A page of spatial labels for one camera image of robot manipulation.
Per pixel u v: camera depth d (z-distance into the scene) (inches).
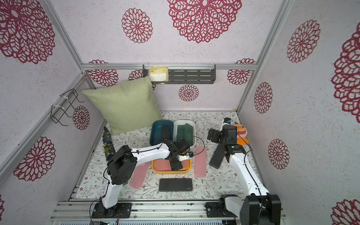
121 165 19.9
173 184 32.2
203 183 32.8
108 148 38.4
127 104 35.0
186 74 36.9
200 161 36.4
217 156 36.6
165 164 33.6
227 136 24.3
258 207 15.3
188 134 40.5
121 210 28.8
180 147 28.3
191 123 41.9
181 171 32.4
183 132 40.8
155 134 41.5
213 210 28.8
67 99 30.7
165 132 42.1
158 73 35.4
